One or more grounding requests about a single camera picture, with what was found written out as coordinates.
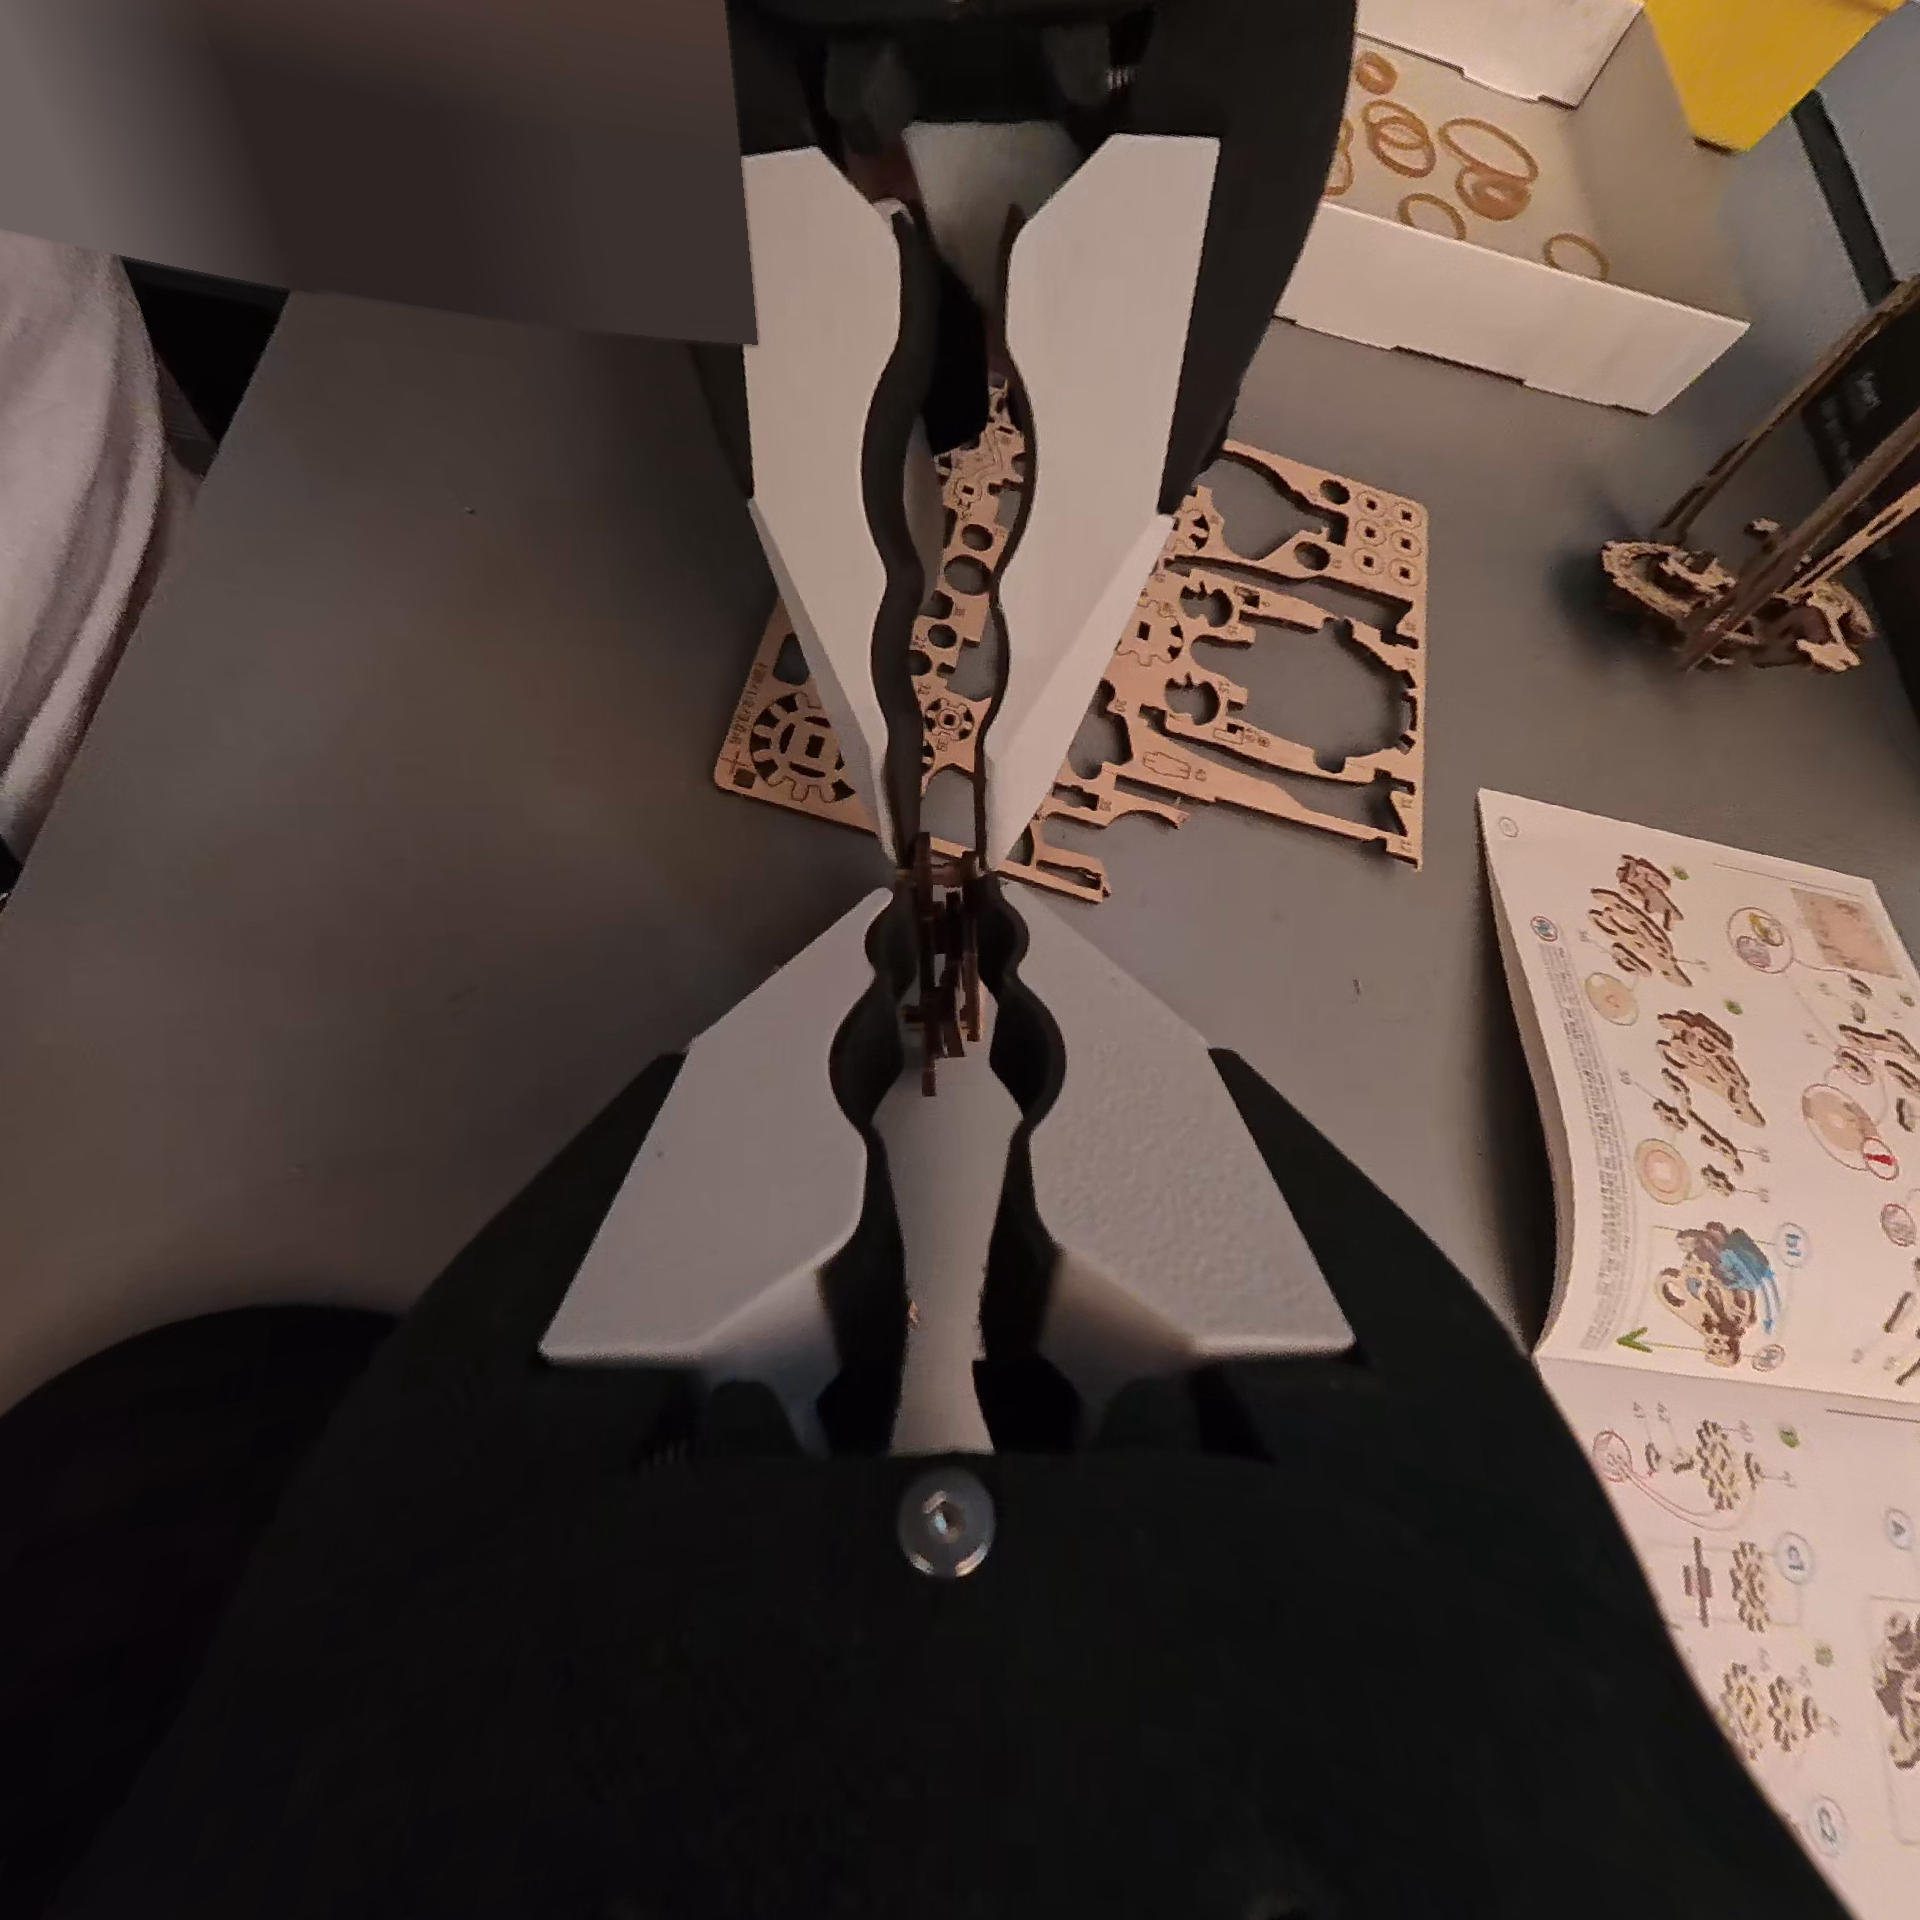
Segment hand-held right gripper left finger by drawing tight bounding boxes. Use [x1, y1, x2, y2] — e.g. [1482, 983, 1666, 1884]
[538, 886, 914, 1390]

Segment partly built wooden model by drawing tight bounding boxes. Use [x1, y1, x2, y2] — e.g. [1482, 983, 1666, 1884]
[1597, 269, 1920, 679]

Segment white cardboard box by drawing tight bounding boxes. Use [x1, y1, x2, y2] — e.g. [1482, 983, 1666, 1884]
[1277, 0, 1756, 415]

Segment small wooden gear assembly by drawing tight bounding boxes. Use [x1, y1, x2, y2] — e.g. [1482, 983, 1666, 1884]
[891, 839, 1002, 1097]

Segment yellow plastic bin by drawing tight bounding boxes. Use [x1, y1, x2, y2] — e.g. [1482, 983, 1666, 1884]
[1642, 0, 1900, 151]

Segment laser-cut plywood parts sheet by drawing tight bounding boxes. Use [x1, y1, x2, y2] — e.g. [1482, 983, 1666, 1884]
[711, 384, 1429, 904]

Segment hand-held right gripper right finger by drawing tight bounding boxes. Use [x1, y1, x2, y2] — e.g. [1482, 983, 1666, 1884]
[986, 883, 1355, 1392]

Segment model instruction booklet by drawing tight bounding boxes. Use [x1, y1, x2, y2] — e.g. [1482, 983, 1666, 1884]
[1477, 786, 1920, 1920]

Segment pile of tan rings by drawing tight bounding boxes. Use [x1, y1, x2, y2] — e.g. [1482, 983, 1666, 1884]
[1318, 44, 1615, 288]

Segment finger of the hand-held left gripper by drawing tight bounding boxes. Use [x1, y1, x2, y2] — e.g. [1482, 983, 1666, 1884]
[743, 146, 924, 874]
[974, 132, 1221, 874]

